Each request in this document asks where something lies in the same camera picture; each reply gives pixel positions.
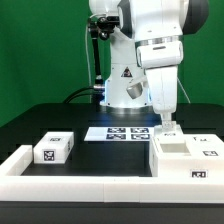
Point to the white marker sheet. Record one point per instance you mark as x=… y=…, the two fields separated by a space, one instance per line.
x=118 y=133

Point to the white cabinet top block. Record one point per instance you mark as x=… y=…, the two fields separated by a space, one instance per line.
x=53 y=148

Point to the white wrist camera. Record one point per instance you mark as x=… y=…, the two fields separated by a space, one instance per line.
x=135 y=88

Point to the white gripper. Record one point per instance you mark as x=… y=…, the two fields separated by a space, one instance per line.
x=163 y=91

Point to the white cabinet body box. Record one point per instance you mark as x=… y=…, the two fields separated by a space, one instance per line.
x=175 y=161

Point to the white cabinet door panel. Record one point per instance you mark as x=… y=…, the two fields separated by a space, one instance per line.
x=168 y=135
x=204 y=145

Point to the white table border fence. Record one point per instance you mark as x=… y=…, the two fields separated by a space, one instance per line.
x=15 y=186

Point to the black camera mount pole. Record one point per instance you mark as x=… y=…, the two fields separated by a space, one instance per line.
x=97 y=50

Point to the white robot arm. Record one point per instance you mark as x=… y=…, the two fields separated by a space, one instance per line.
x=146 y=50

